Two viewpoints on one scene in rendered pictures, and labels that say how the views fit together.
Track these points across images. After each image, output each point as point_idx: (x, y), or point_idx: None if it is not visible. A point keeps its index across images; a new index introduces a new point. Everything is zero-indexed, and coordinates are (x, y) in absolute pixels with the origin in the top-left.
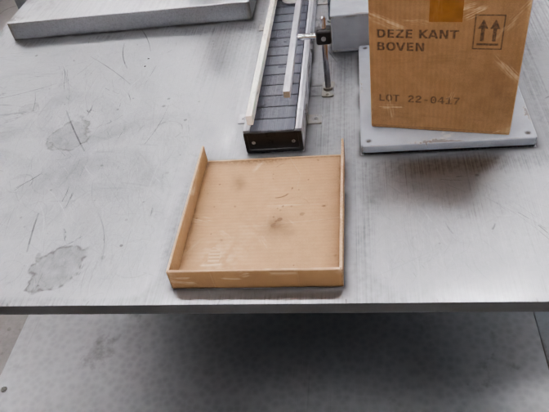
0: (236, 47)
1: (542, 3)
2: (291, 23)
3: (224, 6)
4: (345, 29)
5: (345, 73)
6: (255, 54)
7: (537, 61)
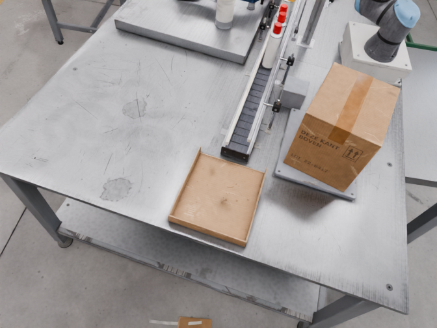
0: (231, 81)
1: None
2: (263, 81)
3: (231, 54)
4: (288, 97)
5: (279, 121)
6: (239, 90)
7: None
